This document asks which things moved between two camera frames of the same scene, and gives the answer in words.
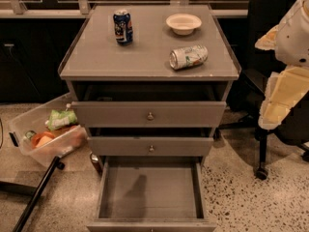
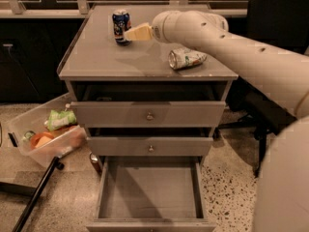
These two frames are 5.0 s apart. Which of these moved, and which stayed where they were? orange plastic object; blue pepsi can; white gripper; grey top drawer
Moved: white gripper
Stayed: orange plastic object; blue pepsi can; grey top drawer
